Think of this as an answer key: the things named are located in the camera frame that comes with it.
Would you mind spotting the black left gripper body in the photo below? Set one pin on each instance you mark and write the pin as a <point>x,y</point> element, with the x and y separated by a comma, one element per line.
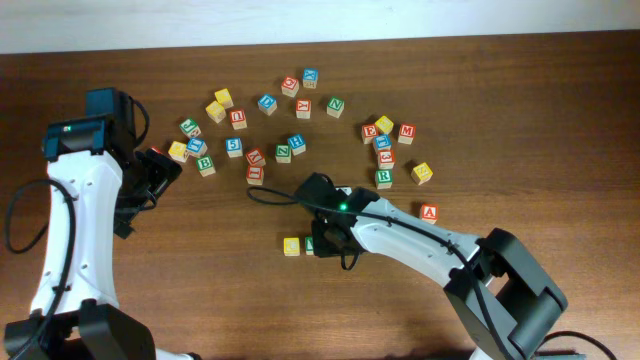
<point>151,173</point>

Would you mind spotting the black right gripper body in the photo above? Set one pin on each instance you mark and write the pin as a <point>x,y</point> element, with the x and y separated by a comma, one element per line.
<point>323,240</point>

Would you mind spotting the green V block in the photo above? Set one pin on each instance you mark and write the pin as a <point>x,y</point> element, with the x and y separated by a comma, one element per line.
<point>309,246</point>

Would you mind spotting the yellow C block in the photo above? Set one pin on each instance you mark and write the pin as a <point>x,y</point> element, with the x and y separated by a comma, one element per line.
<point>291,246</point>

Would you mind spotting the green R block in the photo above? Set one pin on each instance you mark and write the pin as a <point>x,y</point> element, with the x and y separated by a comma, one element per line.
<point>383,179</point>

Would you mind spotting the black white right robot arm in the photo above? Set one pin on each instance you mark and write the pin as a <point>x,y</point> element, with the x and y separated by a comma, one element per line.
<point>504,298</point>

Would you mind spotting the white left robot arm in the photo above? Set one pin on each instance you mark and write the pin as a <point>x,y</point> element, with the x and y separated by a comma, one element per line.
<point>98,183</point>

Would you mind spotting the yellow block beside T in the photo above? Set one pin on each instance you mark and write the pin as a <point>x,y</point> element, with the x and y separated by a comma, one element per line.
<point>178,151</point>

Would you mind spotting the green B block middle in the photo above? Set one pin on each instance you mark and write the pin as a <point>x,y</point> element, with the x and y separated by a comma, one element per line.
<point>205,166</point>

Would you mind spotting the blue T block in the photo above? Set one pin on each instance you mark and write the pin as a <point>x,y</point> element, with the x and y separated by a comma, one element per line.
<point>196,147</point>

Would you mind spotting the green J block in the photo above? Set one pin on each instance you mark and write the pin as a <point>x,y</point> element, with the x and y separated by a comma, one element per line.
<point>190,128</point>

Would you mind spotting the blue 5 block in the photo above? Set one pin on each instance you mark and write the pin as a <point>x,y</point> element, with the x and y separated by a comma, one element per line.
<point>234,147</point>

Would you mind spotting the red I block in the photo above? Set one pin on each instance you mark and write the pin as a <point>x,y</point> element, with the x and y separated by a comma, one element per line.
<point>255,175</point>

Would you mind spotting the red U block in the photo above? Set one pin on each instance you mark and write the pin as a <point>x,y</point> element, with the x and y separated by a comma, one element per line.
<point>238,119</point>

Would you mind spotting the red Y block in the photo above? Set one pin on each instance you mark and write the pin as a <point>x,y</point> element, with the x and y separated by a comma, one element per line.
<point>255,158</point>

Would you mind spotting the yellow block upper left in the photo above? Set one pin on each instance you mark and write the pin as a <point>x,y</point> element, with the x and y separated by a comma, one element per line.
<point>224,98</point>

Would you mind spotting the red 3 block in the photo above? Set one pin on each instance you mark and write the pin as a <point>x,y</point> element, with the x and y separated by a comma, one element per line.
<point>386,159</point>

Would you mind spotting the green Z block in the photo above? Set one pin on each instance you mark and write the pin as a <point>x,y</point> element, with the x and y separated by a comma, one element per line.
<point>283,153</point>

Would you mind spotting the red A block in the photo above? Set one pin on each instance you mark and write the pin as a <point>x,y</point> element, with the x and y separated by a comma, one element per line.
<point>429,213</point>

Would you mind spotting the blue H block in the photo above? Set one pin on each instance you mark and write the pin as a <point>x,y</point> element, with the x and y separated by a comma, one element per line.
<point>297,144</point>

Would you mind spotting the blue block near E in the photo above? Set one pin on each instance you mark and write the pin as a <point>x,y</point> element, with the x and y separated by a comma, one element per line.
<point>381,143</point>

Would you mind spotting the yellow S block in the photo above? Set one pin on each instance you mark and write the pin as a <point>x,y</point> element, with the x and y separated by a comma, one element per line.
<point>421,173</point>

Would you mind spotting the red E block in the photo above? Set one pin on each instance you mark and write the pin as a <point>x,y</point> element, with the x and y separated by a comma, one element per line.
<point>368,133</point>

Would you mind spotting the blue D block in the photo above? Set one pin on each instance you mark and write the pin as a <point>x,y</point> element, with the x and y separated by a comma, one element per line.
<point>267,104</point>

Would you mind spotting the yellow block near E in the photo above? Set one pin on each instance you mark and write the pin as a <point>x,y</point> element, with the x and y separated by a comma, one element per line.
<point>384,125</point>

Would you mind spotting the green N block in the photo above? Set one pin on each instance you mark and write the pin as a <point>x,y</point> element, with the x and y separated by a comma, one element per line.
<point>335,107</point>

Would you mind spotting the red M block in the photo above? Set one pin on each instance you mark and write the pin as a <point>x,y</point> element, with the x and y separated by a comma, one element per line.
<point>406,134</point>

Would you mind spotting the red K block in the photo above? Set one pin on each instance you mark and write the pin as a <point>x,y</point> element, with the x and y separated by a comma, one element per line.
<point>303,108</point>

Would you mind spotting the red G block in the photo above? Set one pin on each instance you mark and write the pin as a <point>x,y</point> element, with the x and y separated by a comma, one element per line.
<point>290,86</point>

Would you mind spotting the blue X block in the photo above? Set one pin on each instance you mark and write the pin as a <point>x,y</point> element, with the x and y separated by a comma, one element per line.
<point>310,78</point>

